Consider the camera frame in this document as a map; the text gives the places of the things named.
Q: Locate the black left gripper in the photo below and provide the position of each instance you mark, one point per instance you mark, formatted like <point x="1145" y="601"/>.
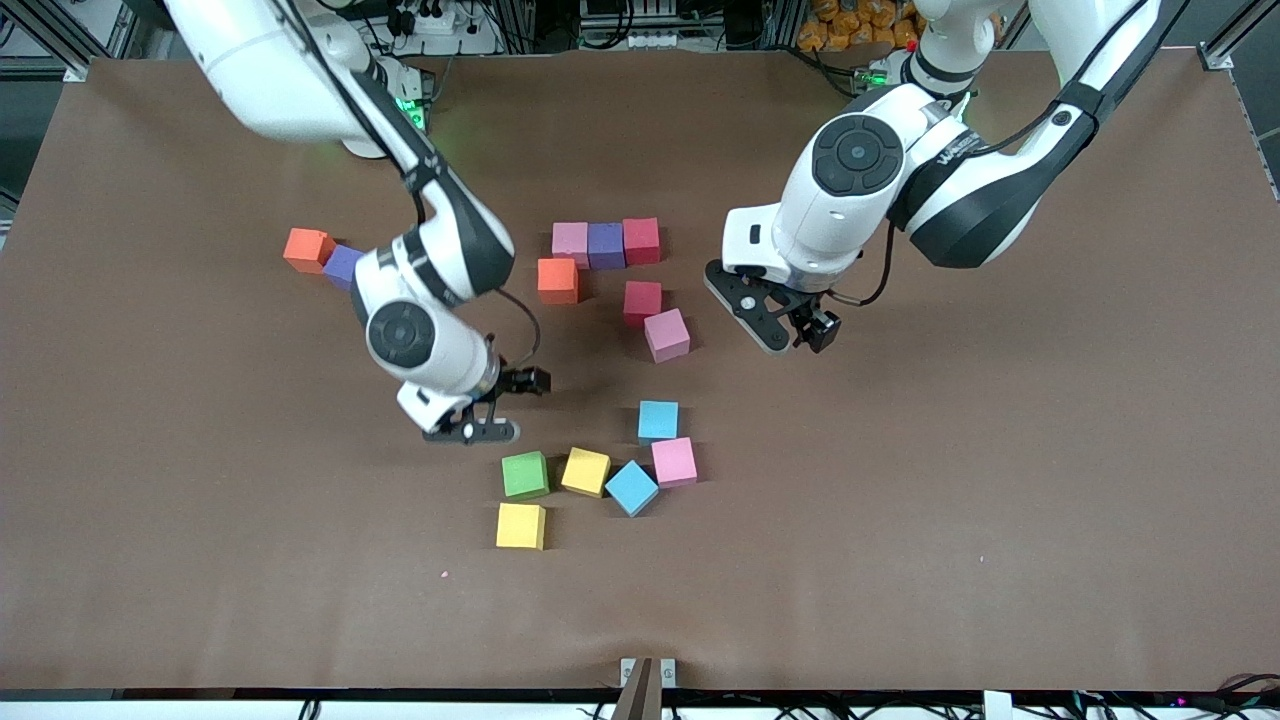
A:
<point x="812" y="322"/>

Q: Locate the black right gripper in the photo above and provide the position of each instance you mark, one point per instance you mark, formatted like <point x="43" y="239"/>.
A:
<point x="513" y="381"/>

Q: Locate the green foam block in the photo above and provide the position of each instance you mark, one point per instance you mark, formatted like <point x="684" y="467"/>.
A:
<point x="524" y="473"/>

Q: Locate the orange foam block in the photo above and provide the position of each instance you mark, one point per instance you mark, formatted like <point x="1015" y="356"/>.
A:
<point x="306" y="248"/>
<point x="558" y="280"/>

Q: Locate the red foam block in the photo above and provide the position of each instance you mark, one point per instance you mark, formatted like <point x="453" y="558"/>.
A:
<point x="641" y="240"/>
<point x="641" y="303"/>

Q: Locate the yellow foam block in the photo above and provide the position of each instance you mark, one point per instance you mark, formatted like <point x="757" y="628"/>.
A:
<point x="520" y="524"/>
<point x="586" y="470"/>

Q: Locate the pink foam block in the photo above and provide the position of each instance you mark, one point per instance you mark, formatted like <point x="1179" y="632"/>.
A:
<point x="674" y="461"/>
<point x="667" y="334"/>
<point x="571" y="244"/>

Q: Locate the purple foam block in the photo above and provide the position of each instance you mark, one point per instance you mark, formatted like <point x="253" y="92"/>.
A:
<point x="342" y="265"/>
<point x="606" y="246"/>

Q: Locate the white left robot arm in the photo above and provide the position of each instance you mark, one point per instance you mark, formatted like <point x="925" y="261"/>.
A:
<point x="855" y="155"/>

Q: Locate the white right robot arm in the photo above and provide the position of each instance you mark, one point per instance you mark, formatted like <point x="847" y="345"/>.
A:
<point x="400" y="335"/>

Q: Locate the blue foam block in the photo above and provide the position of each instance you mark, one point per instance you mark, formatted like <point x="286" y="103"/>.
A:
<point x="658" y="419"/>
<point x="632" y="487"/>

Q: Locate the brown paper table cover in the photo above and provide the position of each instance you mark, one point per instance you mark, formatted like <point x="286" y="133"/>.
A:
<point x="900" y="560"/>

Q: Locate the orange round items pile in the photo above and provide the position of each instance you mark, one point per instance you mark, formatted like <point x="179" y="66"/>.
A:
<point x="850" y="25"/>

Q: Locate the small white power strip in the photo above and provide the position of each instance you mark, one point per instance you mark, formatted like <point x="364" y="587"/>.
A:
<point x="650" y="40"/>

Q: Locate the dark equipment unit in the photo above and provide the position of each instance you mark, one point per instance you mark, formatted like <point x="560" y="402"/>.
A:
<point x="640" y="12"/>

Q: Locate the white power strip with plugs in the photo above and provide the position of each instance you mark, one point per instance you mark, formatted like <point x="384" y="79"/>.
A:
<point x="435" y="20"/>

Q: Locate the aluminium frame post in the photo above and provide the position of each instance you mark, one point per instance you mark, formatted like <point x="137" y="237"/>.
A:
<point x="785" y="25"/>
<point x="515" y="25"/>

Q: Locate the small metal bracket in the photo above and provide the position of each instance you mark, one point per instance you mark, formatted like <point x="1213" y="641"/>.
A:
<point x="668" y="672"/>

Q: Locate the brown wedge post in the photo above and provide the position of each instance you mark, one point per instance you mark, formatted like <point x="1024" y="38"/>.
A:
<point x="637" y="695"/>

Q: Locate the white edge bracket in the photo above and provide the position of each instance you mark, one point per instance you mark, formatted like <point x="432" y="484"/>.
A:
<point x="997" y="705"/>

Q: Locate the white table edge rail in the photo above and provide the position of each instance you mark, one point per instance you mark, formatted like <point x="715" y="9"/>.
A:
<point x="200" y="712"/>

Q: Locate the aluminium frame corner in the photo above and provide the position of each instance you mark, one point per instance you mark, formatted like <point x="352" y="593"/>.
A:
<point x="1218" y="58"/>
<point x="130" y="25"/>

